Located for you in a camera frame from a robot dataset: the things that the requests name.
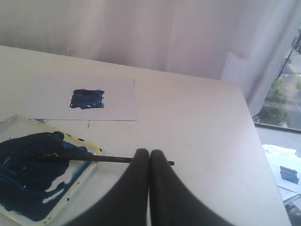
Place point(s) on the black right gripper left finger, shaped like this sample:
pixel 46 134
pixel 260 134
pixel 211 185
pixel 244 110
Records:
pixel 125 204

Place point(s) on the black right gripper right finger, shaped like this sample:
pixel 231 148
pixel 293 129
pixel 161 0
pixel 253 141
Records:
pixel 171 203

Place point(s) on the black paintbrush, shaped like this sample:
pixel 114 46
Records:
pixel 77 157

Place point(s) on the white paint tray blue paint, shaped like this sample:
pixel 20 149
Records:
pixel 32 193

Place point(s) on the painted papers on floor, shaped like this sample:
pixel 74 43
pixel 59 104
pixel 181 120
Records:
pixel 286 167

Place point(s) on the white paper with black square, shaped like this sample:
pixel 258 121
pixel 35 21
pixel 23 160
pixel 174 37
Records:
pixel 57 96

